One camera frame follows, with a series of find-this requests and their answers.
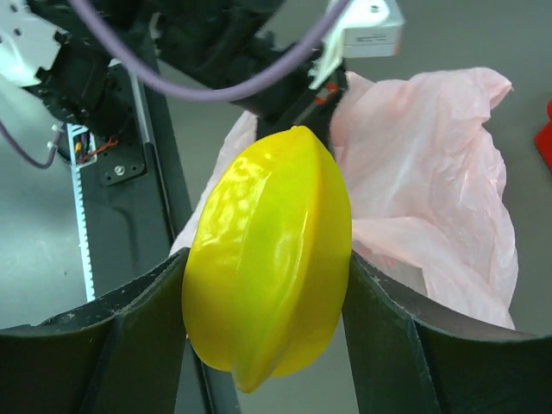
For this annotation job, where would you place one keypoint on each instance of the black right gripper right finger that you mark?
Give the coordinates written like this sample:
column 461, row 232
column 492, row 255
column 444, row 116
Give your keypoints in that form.
column 409, row 354

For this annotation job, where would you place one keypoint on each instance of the pink plastic bag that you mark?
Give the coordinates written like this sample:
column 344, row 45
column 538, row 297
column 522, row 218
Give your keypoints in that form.
column 424, row 183

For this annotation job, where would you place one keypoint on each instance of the grey slotted cable duct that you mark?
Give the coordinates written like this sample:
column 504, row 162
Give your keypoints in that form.
column 72, row 132

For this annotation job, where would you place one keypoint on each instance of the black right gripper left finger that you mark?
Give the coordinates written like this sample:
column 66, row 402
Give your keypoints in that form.
column 120, row 353

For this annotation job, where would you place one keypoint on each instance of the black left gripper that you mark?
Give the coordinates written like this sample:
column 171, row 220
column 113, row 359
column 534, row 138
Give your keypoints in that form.
column 219, row 45

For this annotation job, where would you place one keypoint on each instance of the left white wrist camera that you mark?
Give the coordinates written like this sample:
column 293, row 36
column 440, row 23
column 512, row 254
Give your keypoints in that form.
column 365, row 29

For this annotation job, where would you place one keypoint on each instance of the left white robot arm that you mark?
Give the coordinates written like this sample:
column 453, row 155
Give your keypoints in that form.
column 48, row 51

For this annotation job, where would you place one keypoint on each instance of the yellow star fruit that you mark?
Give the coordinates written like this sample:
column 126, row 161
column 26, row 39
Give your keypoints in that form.
column 267, row 272

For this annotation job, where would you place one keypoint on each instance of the red plastic tray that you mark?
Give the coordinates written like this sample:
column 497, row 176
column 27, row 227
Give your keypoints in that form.
column 543, row 139

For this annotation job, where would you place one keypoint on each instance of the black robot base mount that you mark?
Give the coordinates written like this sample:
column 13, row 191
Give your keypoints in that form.
column 135, row 201

